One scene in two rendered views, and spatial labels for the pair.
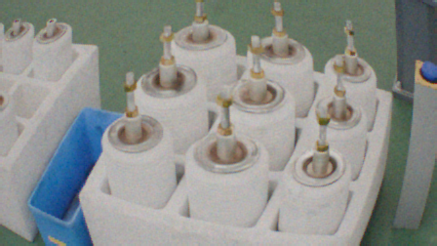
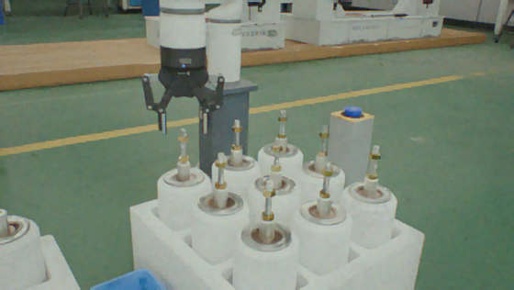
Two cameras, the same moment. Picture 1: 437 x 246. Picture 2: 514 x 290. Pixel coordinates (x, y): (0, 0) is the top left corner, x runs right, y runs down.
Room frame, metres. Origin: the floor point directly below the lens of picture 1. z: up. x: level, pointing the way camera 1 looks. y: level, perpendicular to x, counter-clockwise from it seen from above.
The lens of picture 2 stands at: (0.65, 0.60, 0.61)
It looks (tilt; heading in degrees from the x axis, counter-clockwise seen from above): 22 degrees down; 300
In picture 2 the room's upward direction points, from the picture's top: 2 degrees clockwise
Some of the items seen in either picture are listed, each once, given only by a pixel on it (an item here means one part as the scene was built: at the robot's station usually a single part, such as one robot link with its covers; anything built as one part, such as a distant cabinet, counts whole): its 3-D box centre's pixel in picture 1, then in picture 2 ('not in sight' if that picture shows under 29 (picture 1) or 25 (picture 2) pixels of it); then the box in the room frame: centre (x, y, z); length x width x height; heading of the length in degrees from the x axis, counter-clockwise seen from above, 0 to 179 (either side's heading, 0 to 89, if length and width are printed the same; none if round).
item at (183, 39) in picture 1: (200, 37); (184, 177); (1.13, 0.02, 0.25); 0.08 x 0.08 x 0.01
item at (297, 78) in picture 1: (283, 103); (235, 203); (1.09, -0.09, 0.16); 0.10 x 0.10 x 0.18
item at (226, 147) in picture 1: (226, 143); (323, 205); (0.87, -0.01, 0.26); 0.02 x 0.02 x 0.03
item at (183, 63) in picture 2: not in sight; (184, 69); (1.13, 0.02, 0.45); 0.08 x 0.08 x 0.09
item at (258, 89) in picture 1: (258, 86); (275, 178); (0.98, -0.05, 0.26); 0.02 x 0.02 x 0.03
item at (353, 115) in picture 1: (339, 112); (320, 170); (0.94, -0.16, 0.25); 0.08 x 0.08 x 0.01
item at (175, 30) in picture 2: not in sight; (183, 23); (1.14, 0.00, 0.52); 0.11 x 0.09 x 0.06; 130
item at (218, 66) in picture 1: (202, 90); (184, 220); (1.13, 0.02, 0.16); 0.10 x 0.10 x 0.18
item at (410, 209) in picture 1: (422, 152); (344, 178); (0.95, -0.35, 0.16); 0.07 x 0.07 x 0.31; 70
